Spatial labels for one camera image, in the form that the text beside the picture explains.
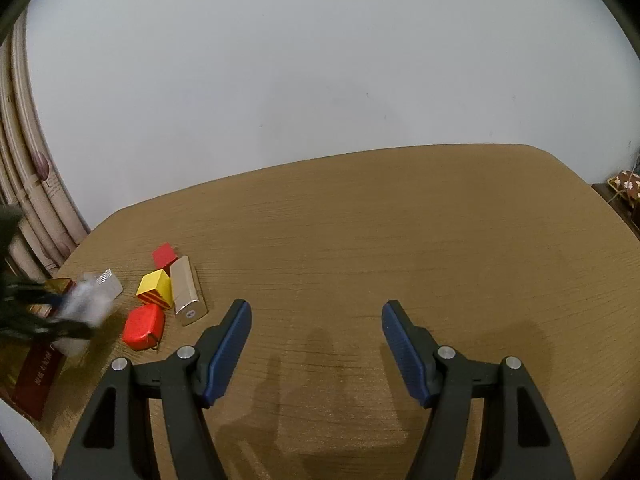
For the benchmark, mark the clear plastic box blue label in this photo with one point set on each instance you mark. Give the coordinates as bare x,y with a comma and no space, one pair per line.
82,305

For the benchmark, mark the red rounded square box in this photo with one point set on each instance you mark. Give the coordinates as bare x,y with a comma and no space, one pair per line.
144,326

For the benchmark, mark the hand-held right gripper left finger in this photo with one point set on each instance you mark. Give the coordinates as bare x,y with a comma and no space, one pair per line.
227,352

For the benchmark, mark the red tin box gold interior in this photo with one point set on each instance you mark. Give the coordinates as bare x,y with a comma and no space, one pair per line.
37,380

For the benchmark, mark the small red cube box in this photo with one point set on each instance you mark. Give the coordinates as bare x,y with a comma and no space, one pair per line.
164,256

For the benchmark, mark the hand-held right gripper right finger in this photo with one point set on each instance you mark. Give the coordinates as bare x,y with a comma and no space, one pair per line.
405,355

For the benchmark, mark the brown wood-grain tablecloth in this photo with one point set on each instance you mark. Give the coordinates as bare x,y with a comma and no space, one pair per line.
400,235

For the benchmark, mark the silver ribbed lighter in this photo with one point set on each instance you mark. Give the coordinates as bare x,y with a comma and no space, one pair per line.
111,285

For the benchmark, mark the beige patterned curtain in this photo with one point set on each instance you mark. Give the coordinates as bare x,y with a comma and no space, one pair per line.
30,160

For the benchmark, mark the white smooth object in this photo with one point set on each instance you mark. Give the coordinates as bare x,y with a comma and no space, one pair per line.
20,442

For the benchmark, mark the dark wooden furniture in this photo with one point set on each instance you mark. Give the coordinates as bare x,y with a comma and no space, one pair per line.
620,217

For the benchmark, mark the yellow red striped cube box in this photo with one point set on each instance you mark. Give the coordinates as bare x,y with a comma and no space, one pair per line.
155,285

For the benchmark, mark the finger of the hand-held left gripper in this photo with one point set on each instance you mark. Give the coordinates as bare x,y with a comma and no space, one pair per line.
35,292
55,329

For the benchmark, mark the brown floral cushion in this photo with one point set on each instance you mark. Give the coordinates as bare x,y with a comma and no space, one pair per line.
627,184

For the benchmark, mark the silver rectangular tin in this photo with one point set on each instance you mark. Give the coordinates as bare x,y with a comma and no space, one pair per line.
186,290

